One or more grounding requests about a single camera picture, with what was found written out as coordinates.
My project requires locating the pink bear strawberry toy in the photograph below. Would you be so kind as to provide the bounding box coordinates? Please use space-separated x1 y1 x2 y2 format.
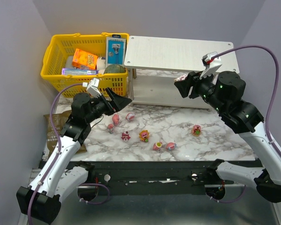
174 74 188 82

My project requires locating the pink bear white-hat toy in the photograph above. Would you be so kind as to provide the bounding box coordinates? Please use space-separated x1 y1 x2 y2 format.
121 131 131 142

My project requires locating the pink bear cake toy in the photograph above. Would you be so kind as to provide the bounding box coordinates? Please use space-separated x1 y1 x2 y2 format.
192 125 201 137

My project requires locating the pink bear sunflower toy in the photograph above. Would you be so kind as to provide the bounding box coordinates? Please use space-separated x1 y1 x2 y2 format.
139 130 150 143

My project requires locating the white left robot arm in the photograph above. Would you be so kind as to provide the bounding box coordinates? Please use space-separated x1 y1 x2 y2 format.
16 88 132 224

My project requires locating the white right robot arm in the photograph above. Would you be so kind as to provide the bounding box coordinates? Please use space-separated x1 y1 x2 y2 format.
174 71 281 203

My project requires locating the white two-tier shelf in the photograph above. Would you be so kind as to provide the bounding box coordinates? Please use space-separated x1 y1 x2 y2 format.
125 36 234 109

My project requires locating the pink bear toy standing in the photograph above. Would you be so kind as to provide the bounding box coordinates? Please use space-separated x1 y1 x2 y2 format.
112 113 121 126

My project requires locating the pink bear shell toy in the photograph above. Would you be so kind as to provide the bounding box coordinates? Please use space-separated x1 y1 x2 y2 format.
126 112 135 122

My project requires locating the pink bear flower-wreath toy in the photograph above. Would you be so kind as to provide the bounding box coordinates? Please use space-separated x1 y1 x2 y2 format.
107 124 115 134

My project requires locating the green melon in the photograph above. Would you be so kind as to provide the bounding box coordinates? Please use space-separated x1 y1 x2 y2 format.
104 64 126 74

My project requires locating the white item in basket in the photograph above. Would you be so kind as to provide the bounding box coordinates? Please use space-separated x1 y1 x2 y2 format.
96 57 106 70

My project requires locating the brown paper bag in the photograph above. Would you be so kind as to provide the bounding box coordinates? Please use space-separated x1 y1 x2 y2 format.
43 110 88 154

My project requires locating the orange snack box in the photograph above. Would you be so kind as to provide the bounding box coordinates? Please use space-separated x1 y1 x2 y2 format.
72 48 98 70

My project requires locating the blue razor package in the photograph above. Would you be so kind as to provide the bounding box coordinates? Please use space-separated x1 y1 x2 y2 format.
105 37 126 66

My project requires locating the purple flat box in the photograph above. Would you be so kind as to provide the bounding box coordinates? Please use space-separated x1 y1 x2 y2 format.
61 68 99 75

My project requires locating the pink bear yellow-hat toy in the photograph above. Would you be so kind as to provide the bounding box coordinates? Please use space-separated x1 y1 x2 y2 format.
152 142 163 151

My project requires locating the pink bear lying toy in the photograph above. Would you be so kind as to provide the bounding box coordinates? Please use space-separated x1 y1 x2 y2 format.
165 142 177 151

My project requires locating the yellow plastic basket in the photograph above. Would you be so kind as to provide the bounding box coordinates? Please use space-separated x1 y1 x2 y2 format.
40 32 128 96

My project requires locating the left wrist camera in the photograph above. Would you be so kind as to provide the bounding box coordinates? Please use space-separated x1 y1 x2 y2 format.
82 78 102 98

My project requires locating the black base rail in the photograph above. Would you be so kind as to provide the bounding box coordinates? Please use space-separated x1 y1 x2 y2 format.
60 160 251 196

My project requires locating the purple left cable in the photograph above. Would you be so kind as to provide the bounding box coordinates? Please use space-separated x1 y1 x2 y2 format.
28 82 85 225

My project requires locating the purple cable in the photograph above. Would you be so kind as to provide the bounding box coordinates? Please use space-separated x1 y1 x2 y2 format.
215 45 281 165
28 82 85 225

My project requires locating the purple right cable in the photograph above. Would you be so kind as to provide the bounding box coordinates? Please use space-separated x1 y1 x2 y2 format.
215 45 281 165

